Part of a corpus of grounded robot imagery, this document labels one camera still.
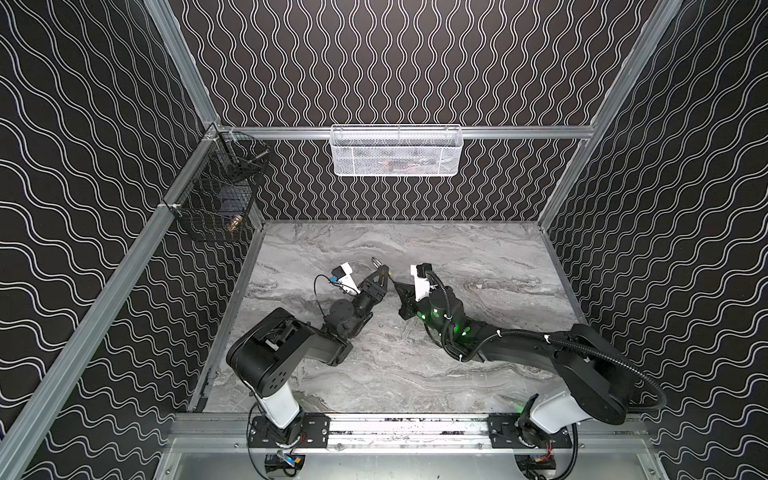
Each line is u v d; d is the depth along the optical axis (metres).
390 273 0.80
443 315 0.61
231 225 0.82
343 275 0.77
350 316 0.66
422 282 0.70
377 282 0.84
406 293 0.75
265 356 0.48
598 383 0.44
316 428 0.75
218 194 0.92
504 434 0.73
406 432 0.75
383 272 0.80
